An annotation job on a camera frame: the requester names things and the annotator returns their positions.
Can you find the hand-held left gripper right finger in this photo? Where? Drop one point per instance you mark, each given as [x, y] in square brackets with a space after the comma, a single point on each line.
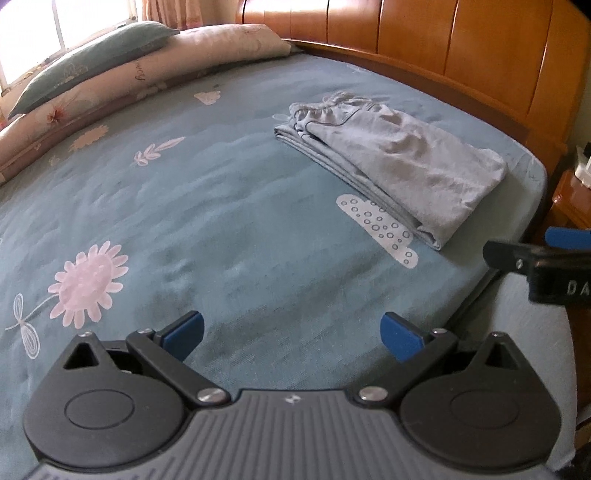
[399, 337]

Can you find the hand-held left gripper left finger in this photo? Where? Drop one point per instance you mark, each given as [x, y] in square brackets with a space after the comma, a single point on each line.
[183, 333]

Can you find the wooden headboard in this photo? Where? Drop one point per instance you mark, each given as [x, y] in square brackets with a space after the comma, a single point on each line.
[438, 50]

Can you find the wooden nightstand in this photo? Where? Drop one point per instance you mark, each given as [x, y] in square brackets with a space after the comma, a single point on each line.
[570, 203]

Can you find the pink floral folded quilt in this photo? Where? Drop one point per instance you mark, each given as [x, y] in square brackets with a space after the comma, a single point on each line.
[115, 87]

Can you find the teal floral bed sheet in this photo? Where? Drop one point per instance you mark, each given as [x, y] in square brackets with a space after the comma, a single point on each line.
[207, 207]

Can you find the pink curtain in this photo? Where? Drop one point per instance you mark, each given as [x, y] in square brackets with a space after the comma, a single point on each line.
[173, 11]

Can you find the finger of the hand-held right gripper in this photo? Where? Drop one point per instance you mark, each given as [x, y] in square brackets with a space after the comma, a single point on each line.
[508, 256]
[570, 237]

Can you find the teal pillow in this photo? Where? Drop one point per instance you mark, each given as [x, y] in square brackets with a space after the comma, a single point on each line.
[87, 60]

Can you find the window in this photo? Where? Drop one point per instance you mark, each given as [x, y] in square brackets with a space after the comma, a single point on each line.
[46, 32]

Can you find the grey sweatpants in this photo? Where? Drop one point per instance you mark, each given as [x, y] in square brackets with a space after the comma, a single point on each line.
[397, 157]

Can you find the white object on nightstand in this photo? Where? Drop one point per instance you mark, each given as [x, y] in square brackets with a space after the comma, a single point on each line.
[584, 164]

